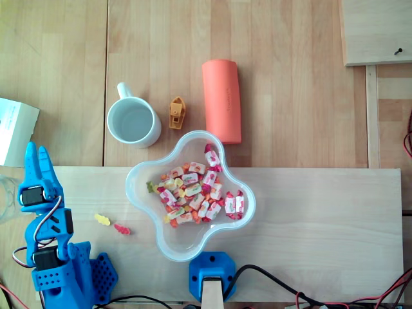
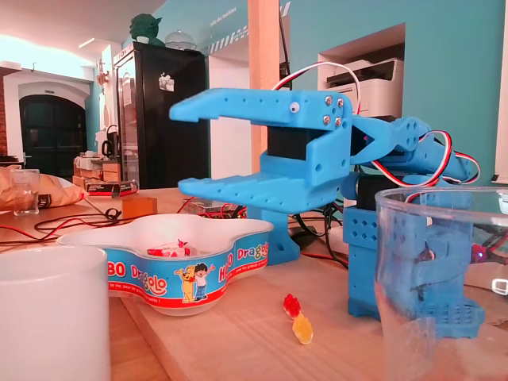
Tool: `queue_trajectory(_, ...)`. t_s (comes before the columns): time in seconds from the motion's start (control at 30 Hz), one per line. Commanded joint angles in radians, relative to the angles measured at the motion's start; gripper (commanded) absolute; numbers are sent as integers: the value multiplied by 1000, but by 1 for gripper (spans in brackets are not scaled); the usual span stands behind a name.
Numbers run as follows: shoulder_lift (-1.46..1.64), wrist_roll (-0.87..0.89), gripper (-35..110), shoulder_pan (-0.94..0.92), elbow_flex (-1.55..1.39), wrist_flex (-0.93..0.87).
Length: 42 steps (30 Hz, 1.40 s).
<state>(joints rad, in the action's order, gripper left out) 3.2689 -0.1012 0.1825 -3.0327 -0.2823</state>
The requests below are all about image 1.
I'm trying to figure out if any white ceramic mug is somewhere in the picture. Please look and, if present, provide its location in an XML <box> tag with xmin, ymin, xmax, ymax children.
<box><xmin>106</xmin><ymin>82</ymin><xmax>162</xmax><ymax>149</ymax></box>

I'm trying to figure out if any blue post mount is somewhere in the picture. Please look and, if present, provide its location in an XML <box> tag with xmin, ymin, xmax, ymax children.
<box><xmin>188</xmin><ymin>251</ymin><xmax>237</xmax><ymax>303</ymax></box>

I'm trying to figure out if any light wooden board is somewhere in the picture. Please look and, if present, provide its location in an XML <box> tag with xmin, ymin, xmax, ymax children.
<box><xmin>0</xmin><ymin>166</ymin><xmax>405</xmax><ymax>304</ymax></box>

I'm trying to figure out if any red white black servo cable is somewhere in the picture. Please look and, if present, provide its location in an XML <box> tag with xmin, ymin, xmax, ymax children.
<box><xmin>12</xmin><ymin>246</ymin><xmax>35</xmax><ymax>268</ymax></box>
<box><xmin>33</xmin><ymin>194</ymin><xmax>64</xmax><ymax>246</ymax></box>

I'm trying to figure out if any wooden camera post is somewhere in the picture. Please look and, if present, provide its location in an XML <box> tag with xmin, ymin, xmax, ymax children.
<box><xmin>201</xmin><ymin>278</ymin><xmax>223</xmax><ymax>309</ymax></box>

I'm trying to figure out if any orange oblong case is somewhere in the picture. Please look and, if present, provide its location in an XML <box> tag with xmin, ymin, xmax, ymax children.
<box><xmin>201</xmin><ymin>59</ymin><xmax>242</xmax><ymax>145</ymax></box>

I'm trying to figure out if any clear plastic candy bowl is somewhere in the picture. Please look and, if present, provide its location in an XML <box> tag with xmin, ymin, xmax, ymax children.
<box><xmin>125</xmin><ymin>129</ymin><xmax>257</xmax><ymax>263</ymax></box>

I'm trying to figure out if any small wooden board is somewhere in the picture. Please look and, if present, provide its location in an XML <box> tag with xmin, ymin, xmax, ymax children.
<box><xmin>340</xmin><ymin>0</ymin><xmax>412</xmax><ymax>68</ymax></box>

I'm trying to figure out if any white cardboard box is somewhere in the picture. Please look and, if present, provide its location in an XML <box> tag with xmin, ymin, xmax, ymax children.
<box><xmin>0</xmin><ymin>97</ymin><xmax>41</xmax><ymax>168</ymax></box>

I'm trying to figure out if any orange toy boat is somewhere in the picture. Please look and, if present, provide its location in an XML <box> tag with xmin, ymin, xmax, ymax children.
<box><xmin>168</xmin><ymin>96</ymin><xmax>187</xmax><ymax>130</ymax></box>

